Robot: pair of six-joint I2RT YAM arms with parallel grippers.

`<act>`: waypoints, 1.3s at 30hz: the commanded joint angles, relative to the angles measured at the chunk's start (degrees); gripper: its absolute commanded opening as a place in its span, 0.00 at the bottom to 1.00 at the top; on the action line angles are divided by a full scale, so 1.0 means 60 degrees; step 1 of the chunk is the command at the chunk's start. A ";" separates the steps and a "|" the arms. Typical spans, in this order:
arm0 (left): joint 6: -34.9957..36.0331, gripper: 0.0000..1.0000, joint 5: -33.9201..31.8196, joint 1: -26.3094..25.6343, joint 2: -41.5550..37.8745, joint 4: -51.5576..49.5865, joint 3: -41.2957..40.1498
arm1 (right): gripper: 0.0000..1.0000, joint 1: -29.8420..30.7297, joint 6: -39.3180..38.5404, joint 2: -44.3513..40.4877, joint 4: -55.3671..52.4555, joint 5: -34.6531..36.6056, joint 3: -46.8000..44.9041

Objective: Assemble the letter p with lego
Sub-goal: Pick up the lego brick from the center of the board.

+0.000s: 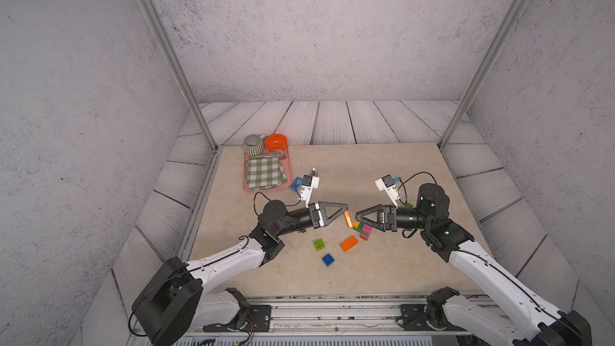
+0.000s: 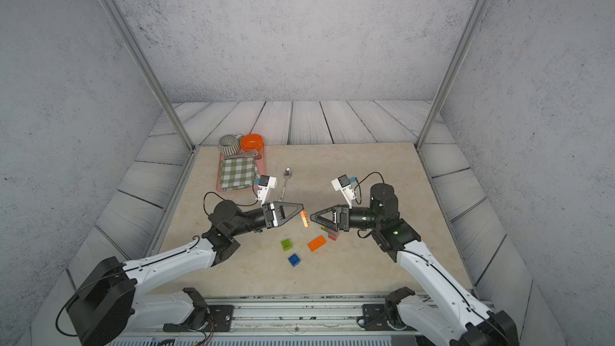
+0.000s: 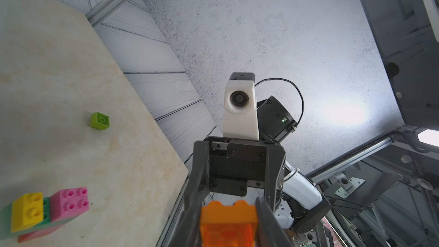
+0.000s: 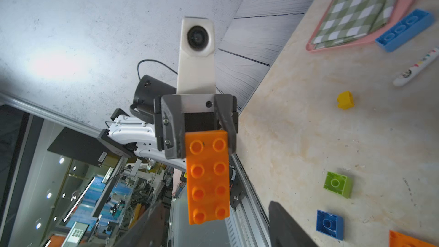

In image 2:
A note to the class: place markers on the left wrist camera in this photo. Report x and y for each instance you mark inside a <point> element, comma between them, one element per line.
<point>264,185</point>

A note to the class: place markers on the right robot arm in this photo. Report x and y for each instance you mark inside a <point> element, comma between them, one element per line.
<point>457,318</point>

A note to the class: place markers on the green checkered cloth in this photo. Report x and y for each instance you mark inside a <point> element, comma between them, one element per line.
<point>238,174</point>

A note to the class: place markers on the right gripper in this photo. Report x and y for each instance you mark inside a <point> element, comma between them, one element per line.
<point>343,214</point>

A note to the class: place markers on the pink lego brick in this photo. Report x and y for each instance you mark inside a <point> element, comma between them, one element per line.
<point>333,235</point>

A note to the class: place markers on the lime green lego brick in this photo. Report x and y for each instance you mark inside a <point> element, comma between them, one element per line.
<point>286,245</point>

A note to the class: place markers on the striped grey mug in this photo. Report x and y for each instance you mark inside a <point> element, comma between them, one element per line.
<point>229,145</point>

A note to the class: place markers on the orange lego brick front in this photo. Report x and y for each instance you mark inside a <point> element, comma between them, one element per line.
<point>305,219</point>

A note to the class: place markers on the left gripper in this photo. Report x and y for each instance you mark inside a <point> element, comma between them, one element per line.
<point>266,216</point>

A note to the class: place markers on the aluminium frame post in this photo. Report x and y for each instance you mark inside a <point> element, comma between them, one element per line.
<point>465,41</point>
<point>120,23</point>

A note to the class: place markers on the left aluminium frame post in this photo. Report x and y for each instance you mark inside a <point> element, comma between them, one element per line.
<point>120,23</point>

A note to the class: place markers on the metal spoon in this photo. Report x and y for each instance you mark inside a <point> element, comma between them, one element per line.
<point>287,174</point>

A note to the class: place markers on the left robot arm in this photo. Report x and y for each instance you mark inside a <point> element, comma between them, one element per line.
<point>118,296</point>

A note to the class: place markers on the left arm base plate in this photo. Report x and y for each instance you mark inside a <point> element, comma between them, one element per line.
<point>215,318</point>

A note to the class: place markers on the blue small lego brick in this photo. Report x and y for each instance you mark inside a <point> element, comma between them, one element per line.
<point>294,260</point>

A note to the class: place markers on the pink tray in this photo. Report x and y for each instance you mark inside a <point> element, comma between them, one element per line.
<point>260,164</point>

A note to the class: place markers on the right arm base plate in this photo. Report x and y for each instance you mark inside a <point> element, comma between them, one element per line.
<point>381,317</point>

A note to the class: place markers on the aluminium front rail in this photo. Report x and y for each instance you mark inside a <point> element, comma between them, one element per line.
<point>311,314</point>

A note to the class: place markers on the metal utensil on tray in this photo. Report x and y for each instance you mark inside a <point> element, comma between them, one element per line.
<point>251,154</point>

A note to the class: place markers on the orange lego brick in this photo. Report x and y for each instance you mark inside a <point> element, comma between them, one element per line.
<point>305,219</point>
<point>317,243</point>

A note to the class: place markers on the orange bowl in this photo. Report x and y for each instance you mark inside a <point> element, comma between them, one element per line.
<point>252,142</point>

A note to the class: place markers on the right aluminium frame post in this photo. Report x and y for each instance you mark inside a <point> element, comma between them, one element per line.
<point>465,41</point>

